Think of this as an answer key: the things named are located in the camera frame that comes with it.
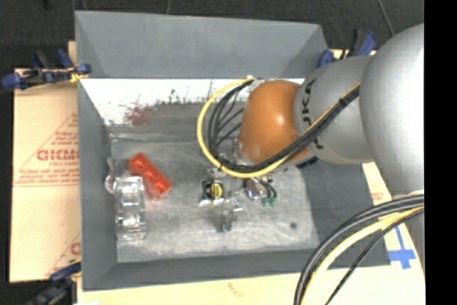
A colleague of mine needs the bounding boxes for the red-orange studded block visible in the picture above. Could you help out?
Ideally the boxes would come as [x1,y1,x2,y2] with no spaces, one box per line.
[127,152,173,200]

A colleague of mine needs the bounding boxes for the brown cardboard board red print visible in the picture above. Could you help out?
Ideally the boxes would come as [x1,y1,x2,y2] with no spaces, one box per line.
[9,40,84,284]

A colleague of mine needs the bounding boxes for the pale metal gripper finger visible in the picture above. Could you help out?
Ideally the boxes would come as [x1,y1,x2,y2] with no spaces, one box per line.
[220,209,234,233]
[228,198,245,216]

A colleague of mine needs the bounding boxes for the grey metal bin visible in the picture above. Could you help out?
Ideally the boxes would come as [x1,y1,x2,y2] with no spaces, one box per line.
[74,10,391,290]

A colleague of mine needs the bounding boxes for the clear glass mug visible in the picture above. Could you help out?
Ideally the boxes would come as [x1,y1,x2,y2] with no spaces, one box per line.
[104,167,148,241]

